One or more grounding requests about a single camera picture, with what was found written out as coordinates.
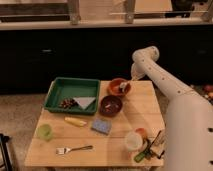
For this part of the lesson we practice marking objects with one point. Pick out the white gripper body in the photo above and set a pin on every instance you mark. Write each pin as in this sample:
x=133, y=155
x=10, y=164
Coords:
x=137, y=72

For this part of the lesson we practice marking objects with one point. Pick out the white handled black brush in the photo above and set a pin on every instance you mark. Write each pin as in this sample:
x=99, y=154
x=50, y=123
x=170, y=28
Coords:
x=123, y=86

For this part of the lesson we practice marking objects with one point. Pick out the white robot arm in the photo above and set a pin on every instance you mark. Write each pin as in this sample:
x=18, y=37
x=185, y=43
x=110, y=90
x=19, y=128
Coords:
x=189, y=116

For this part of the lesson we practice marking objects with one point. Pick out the orange red bowl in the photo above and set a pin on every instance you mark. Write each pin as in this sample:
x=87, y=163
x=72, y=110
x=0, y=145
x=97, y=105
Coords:
x=113, y=87

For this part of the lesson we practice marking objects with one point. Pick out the dark maroon bowl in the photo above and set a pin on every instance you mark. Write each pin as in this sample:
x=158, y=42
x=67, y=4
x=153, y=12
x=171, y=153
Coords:
x=110, y=106

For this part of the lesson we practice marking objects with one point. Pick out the orange round fruit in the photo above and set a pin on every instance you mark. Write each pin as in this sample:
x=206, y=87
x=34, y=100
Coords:
x=142, y=132

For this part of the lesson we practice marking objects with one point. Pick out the grey folded cloth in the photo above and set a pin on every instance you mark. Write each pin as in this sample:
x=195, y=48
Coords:
x=84, y=102

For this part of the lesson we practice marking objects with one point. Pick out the blue sponge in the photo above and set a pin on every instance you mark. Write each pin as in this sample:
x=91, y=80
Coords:
x=102, y=126

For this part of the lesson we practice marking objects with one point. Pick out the white cup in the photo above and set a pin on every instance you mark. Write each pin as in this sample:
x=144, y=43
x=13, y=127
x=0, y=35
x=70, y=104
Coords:
x=133, y=141

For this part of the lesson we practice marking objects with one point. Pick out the brown pine cone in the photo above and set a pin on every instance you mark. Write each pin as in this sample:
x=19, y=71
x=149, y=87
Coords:
x=68, y=103

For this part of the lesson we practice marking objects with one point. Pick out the green plastic tray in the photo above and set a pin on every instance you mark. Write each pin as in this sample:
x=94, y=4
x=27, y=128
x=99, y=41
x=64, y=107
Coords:
x=66, y=88

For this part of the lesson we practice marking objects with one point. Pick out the wooden dish rack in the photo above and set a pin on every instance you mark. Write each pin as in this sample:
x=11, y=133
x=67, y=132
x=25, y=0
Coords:
x=157, y=147

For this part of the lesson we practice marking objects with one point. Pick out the green cucumber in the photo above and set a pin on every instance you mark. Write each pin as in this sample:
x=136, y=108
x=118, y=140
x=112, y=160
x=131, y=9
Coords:
x=140, y=156

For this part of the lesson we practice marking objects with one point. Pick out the light green cup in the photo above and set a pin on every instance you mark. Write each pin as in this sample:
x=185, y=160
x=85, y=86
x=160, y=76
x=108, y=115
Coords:
x=44, y=132

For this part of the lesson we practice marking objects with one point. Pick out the silver fork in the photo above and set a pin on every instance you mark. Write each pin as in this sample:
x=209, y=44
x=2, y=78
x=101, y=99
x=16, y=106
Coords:
x=65, y=150

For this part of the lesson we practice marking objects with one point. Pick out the black stand left edge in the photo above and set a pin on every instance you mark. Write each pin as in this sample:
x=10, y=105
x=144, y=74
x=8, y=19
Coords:
x=6, y=164

